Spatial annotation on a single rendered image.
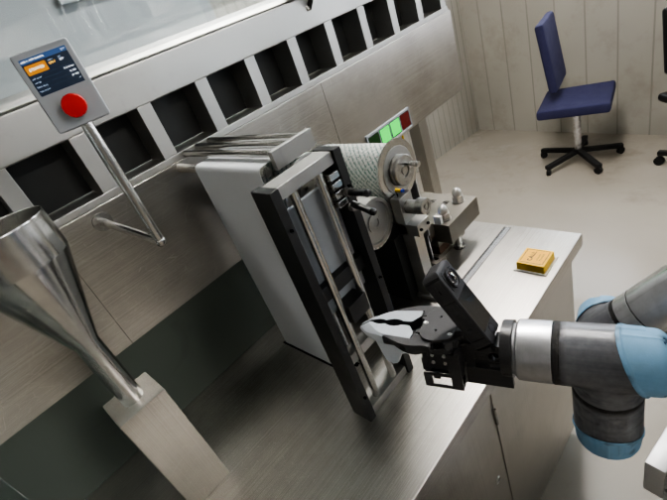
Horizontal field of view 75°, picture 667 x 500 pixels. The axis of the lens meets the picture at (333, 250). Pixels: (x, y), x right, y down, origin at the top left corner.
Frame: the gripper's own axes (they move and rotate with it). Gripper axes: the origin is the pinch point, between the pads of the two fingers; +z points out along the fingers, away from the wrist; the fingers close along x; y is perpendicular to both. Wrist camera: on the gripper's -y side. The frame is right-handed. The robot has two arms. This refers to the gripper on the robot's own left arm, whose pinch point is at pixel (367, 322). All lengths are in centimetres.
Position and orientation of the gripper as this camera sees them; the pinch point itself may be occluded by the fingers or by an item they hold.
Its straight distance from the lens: 64.8
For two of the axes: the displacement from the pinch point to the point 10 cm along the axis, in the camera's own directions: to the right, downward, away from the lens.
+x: 4.5, -4.7, 7.5
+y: 2.6, 8.8, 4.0
